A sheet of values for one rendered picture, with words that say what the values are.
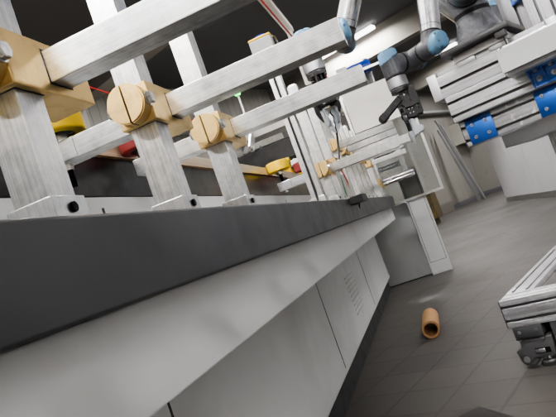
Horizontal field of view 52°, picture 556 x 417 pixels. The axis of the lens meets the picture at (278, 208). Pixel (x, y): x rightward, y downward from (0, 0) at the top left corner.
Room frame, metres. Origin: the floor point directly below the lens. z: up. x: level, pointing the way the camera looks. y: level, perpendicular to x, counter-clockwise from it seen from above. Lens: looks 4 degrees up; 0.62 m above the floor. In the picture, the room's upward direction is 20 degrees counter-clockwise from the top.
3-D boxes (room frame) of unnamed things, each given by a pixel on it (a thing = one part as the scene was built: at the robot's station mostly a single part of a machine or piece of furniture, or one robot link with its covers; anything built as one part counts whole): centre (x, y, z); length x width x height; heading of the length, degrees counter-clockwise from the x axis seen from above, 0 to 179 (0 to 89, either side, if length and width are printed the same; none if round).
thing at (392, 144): (1.95, -0.24, 0.82); 0.43 x 0.03 x 0.04; 76
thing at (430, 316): (2.79, -0.51, 0.04); 0.30 x 0.08 x 0.08; 166
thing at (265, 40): (1.67, -0.12, 1.18); 0.07 x 0.07 x 0.08; 76
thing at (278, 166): (2.00, -0.05, 0.85); 0.08 x 0.08 x 0.11
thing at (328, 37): (0.74, 0.06, 0.84); 0.43 x 0.03 x 0.04; 76
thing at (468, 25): (1.86, -0.82, 1.09); 0.15 x 0.15 x 0.10
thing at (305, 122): (1.92, -0.19, 0.89); 0.03 x 0.03 x 0.48; 76
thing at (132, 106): (0.73, 0.11, 0.84); 0.13 x 0.06 x 0.05; 166
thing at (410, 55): (2.16, -0.68, 1.12); 0.11 x 0.11 x 0.08; 27
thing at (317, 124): (2.17, -0.25, 0.90); 0.03 x 0.03 x 0.48; 76
